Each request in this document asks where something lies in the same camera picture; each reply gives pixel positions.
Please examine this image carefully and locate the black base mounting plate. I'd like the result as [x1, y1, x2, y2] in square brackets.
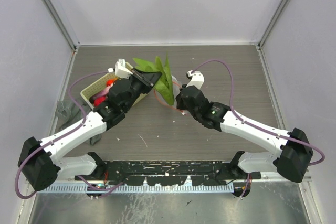
[83, 161, 247, 186]

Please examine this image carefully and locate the slotted cable duct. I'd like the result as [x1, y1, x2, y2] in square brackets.
[40, 183, 234, 194]

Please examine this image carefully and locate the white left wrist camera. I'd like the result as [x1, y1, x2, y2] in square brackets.
[107, 59, 133, 79]

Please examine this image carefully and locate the grey cloth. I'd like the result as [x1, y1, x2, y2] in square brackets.
[55, 98, 102, 146]

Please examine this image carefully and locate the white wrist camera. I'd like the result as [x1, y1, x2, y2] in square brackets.
[186, 70, 204, 90]
[107, 59, 133, 79]

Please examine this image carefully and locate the green toy lettuce leaf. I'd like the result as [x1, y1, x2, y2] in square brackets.
[133, 54, 172, 90]

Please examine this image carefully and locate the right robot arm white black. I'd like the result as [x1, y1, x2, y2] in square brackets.
[176, 86, 313, 183]

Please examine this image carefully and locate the aluminium frame rail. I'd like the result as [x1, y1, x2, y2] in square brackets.
[257, 46, 313, 183]

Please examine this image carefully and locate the pale green plastic basket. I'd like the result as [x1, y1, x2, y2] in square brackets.
[80, 62, 146, 111]

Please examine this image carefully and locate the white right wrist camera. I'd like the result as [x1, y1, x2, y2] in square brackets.
[186, 70, 204, 90]

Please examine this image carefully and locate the purple toy eggplant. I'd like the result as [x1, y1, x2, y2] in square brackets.
[92, 85, 113, 100]

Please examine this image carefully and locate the red toy apple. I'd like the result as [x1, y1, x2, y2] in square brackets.
[93, 97, 107, 107]

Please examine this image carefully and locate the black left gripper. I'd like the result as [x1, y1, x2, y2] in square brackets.
[123, 68, 161, 112]

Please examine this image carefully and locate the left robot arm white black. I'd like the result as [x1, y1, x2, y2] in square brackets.
[15, 67, 162, 191]

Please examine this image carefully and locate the clear zip bag orange zipper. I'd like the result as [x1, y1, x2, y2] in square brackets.
[154, 75, 188, 115]

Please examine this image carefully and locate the orange toy fruit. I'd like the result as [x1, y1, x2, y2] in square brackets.
[106, 78, 118, 87]

